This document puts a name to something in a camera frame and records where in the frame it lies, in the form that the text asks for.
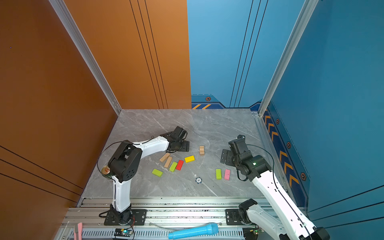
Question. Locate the wooden arch block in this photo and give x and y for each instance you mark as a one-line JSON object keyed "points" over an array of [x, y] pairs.
{"points": [[202, 150]]}

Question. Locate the red wood block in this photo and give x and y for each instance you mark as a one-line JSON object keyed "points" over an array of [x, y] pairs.
{"points": [[179, 165]]}

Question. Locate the pink wood block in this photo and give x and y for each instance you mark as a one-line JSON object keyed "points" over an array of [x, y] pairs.
{"points": [[227, 174]]}

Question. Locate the blue poker chip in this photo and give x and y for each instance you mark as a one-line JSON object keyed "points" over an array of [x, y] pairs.
{"points": [[198, 179]]}

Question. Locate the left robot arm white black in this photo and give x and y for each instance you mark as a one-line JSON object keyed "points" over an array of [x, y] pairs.
{"points": [[124, 166]]}

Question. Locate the corner aluminium post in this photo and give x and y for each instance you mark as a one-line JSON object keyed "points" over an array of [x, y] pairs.
{"points": [[295, 36], [76, 36]]}

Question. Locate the yellow wood block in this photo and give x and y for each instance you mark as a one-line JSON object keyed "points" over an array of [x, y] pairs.
{"points": [[190, 159]]}

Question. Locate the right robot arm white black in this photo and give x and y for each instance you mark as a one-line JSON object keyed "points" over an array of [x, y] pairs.
{"points": [[290, 222]]}

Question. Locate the aluminium rail frame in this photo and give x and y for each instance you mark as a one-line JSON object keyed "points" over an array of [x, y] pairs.
{"points": [[158, 217]]}

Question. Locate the cyan toy microphone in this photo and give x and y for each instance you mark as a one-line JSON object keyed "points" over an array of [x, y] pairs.
{"points": [[209, 229]]}

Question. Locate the left corner aluminium post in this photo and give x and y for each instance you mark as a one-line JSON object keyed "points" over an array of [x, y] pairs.
{"points": [[76, 36]]}

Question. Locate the right corner aluminium post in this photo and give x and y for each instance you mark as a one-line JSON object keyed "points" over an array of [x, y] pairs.
{"points": [[295, 36]]}

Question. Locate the green block beside pink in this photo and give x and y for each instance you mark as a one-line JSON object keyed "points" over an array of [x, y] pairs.
{"points": [[218, 174]]}

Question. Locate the printed natural wood plank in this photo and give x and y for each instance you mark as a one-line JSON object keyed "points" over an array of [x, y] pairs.
{"points": [[164, 157]]}

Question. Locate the green drink can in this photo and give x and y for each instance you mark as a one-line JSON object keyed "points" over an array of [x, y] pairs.
{"points": [[106, 172]]}

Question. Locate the lone green wood block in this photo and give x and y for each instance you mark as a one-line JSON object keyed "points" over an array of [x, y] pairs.
{"points": [[157, 173]]}

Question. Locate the plain natural wood plank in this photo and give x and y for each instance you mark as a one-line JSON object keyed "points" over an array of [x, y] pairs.
{"points": [[168, 162]]}

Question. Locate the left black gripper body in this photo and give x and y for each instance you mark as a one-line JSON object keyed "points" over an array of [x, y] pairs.
{"points": [[182, 146]]}

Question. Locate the green block beside red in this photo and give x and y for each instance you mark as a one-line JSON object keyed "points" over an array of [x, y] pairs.
{"points": [[173, 167]]}

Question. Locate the pink stick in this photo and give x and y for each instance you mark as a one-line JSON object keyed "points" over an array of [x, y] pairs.
{"points": [[78, 230]]}

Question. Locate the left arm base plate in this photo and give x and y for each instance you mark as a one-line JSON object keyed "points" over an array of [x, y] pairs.
{"points": [[129, 217]]}

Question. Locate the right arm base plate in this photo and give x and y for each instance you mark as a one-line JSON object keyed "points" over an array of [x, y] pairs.
{"points": [[236, 217]]}

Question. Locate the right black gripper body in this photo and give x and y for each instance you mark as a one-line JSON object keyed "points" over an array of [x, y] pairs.
{"points": [[230, 160]]}

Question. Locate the small circuit board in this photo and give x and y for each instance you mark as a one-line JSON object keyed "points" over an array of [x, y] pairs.
{"points": [[123, 233]]}

